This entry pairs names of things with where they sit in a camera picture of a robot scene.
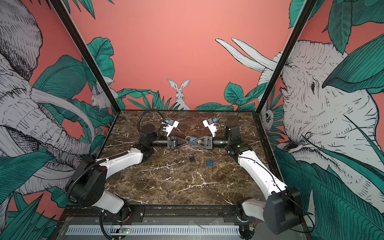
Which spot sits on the blue padlock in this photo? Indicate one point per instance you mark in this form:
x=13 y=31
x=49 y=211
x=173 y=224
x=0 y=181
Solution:
x=190 y=140
x=210 y=163

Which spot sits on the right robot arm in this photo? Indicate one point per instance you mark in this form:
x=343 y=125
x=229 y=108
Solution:
x=275 y=191

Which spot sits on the white slotted cable duct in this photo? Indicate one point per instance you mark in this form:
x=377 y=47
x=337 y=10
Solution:
x=141 y=230

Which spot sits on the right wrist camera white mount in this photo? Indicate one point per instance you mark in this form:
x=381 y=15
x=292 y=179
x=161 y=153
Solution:
x=211 y=124

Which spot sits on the left black frame post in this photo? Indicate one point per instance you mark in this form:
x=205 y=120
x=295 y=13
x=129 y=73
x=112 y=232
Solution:
x=66 y=19

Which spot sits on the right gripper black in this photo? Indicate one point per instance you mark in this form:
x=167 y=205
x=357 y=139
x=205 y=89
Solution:
x=209 y=140

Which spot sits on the black frame post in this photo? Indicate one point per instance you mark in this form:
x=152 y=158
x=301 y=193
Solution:
x=298 y=27
x=66 y=19

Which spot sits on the right black frame post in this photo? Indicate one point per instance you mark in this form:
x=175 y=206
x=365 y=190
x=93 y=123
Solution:
x=298 y=27

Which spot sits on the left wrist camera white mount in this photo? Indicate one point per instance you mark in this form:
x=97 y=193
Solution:
x=169 y=125

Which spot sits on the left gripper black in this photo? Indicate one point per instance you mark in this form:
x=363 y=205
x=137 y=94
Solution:
x=170 y=142

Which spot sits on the black mounting rail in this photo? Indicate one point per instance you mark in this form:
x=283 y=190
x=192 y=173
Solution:
x=180 y=211

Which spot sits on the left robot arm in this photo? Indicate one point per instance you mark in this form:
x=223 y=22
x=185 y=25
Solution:
x=86 y=187

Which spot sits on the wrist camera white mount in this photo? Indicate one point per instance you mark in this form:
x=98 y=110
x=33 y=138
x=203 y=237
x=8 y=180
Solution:
x=211 y=124
x=169 y=125

